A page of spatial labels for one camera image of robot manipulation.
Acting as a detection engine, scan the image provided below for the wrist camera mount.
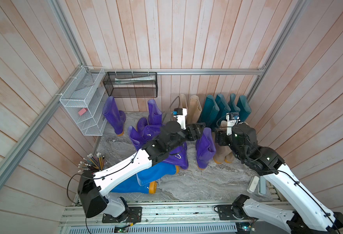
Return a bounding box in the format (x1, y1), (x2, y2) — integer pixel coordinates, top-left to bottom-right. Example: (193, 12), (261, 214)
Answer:
(226, 112), (240, 136)
(173, 108), (188, 130)

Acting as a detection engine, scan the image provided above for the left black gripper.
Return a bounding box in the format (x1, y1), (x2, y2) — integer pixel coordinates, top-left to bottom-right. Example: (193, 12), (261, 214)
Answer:
(168, 122), (206, 152)

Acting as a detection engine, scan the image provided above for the large purple boot front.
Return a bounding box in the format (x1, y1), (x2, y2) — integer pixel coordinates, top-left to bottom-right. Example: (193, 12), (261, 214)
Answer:
(195, 128), (216, 170)

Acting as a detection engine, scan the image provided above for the large beige boot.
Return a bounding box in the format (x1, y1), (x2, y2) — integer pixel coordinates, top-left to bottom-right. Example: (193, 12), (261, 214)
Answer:
(212, 132), (232, 164)

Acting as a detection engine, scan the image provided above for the white wire mesh shelf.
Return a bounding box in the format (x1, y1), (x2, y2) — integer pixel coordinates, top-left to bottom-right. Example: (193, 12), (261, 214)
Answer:
(59, 66), (108, 136)

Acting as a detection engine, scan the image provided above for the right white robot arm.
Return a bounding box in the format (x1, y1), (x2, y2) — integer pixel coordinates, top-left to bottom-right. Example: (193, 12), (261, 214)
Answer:
(215, 123), (343, 234)

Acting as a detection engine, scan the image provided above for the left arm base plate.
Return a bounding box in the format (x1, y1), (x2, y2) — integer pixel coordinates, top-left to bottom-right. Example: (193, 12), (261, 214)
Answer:
(102, 206), (142, 224)

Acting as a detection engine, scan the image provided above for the pink eraser block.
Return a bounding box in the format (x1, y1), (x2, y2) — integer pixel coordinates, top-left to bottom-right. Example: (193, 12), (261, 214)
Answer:
(78, 108), (88, 116)

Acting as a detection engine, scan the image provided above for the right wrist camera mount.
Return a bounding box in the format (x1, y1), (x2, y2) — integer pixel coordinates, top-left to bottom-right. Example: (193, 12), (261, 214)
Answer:
(226, 112), (240, 136)

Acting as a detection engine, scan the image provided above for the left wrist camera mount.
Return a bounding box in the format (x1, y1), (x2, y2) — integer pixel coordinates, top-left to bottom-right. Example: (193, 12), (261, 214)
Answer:
(173, 108), (188, 130)

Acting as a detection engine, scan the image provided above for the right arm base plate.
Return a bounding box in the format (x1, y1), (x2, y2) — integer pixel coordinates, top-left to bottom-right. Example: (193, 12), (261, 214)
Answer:
(213, 205), (257, 221)

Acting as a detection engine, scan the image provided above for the blue boot upper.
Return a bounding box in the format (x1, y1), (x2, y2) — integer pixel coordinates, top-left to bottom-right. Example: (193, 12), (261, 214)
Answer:
(136, 162), (179, 186)

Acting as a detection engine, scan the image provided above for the pink pencil cup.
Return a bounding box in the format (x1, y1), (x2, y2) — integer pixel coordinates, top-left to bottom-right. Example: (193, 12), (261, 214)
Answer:
(78, 153), (105, 173)

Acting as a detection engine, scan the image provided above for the black wire mesh basket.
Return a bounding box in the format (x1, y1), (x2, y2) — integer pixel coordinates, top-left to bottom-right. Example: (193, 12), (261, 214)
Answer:
(103, 71), (158, 98)

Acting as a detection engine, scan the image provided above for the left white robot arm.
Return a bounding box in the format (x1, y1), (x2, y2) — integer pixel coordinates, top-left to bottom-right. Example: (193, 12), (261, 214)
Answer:
(78, 121), (206, 218)

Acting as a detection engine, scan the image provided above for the teal boot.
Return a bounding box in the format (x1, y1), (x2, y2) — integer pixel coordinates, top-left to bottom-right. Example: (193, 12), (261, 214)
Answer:
(237, 95), (252, 122)
(198, 95), (219, 127)
(211, 94), (231, 128)
(228, 94), (240, 114)

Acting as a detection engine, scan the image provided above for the aluminium frame rail back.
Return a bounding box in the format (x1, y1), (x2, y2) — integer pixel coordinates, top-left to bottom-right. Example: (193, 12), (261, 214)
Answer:
(89, 67), (265, 76)

